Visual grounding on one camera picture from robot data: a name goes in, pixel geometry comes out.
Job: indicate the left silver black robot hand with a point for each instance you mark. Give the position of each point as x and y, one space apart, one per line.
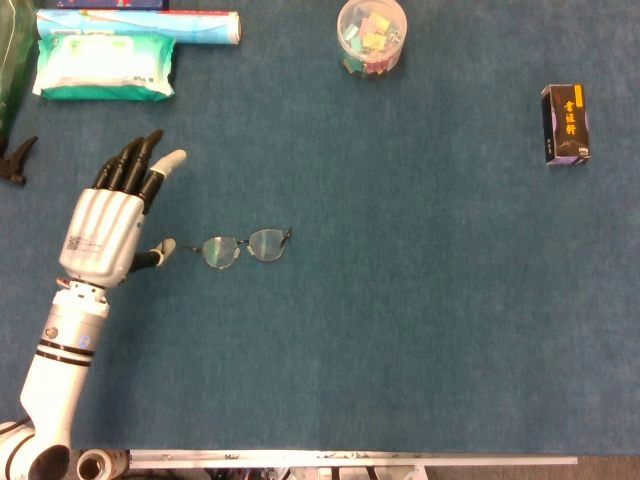
100 230

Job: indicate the thin-framed eyeglasses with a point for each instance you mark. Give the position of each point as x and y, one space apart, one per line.
220 251

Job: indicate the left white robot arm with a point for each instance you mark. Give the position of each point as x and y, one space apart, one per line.
60 375

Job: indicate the green white wet wipes pack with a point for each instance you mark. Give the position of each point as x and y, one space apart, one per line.
100 65

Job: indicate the green plastic spray bottle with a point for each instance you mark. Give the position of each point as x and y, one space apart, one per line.
15 60

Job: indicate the light blue wrap roll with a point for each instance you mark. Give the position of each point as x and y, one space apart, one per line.
150 27

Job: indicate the dark blue printed box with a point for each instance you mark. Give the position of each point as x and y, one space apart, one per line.
100 4

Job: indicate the brown tape roll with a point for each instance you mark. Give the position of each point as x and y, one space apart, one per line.
117 462

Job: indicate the clear jar of binder clips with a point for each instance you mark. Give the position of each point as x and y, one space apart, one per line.
371 35

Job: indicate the black box with orange characters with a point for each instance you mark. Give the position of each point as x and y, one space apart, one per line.
567 125

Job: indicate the silver metal table rail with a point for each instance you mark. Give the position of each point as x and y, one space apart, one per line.
350 457

